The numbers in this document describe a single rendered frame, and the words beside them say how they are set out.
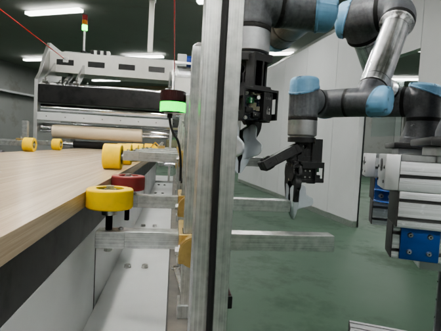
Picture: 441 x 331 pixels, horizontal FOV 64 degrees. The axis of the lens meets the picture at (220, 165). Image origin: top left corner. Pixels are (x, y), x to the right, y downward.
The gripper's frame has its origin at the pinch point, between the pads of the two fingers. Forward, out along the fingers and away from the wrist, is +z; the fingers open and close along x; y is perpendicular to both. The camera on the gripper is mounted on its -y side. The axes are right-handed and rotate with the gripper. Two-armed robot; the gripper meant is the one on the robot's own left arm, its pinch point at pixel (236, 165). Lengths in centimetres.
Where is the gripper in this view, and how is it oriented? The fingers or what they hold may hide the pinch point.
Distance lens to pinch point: 67.6
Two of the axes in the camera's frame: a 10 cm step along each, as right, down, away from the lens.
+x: 8.9, 0.2, 4.6
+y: 4.6, 0.7, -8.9
